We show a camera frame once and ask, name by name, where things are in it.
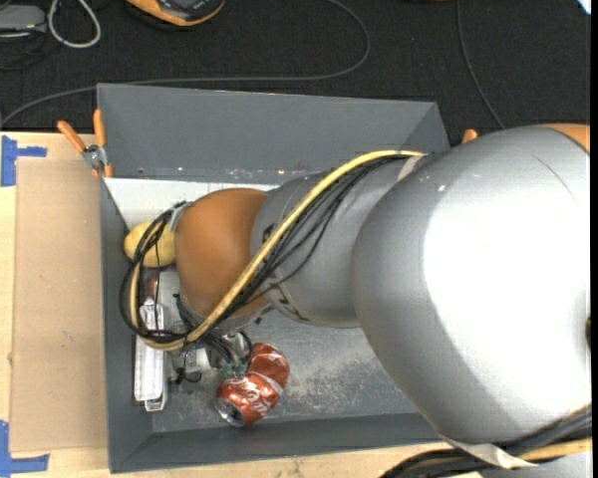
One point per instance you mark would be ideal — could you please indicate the grey metal bin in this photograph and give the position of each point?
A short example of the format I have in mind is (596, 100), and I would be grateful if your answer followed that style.
(329, 381)

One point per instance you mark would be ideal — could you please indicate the crushed red soda can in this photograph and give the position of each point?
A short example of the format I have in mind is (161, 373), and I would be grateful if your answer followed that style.
(254, 391)

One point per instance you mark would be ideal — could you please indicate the brown cardboard board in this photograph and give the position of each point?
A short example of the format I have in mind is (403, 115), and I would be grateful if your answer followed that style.
(55, 292)

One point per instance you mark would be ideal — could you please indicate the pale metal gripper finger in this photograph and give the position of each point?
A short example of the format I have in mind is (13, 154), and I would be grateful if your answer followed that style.
(152, 317)
(149, 374)

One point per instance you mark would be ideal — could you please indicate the yellow toy fruit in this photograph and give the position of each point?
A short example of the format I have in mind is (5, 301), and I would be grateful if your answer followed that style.
(147, 247)

